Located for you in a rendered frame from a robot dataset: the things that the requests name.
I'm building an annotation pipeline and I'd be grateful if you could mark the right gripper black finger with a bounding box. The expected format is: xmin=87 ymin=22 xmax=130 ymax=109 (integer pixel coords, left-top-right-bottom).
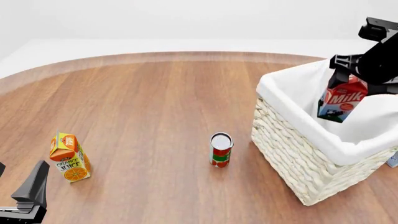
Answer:
xmin=366 ymin=82 xmax=398 ymax=97
xmin=327 ymin=68 xmax=351 ymax=90

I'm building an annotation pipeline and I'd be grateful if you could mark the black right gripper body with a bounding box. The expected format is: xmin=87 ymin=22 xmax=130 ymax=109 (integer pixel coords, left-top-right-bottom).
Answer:
xmin=329 ymin=54 xmax=398 ymax=86

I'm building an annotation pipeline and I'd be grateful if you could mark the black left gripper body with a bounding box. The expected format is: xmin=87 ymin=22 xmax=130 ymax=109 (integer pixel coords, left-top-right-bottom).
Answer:
xmin=0 ymin=200 xmax=48 ymax=224

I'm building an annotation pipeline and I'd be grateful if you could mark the red and blue milk carton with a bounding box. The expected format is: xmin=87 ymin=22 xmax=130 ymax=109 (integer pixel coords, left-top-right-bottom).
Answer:
xmin=316 ymin=73 xmax=369 ymax=124

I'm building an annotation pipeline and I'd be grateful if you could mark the white cloth basket liner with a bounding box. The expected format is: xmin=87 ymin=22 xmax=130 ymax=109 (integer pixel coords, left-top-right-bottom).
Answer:
xmin=256 ymin=58 xmax=398 ymax=167

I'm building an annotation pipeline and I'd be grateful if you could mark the white wicker basket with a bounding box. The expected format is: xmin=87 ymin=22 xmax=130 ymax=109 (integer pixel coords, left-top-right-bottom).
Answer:
xmin=251 ymin=58 xmax=398 ymax=207

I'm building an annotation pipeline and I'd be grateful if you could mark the orange juice carton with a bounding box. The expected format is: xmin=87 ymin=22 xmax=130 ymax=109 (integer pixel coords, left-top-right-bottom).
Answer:
xmin=49 ymin=129 xmax=92 ymax=184

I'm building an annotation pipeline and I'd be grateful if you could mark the red and green tin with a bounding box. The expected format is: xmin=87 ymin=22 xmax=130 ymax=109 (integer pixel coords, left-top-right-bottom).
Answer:
xmin=208 ymin=132 xmax=234 ymax=169

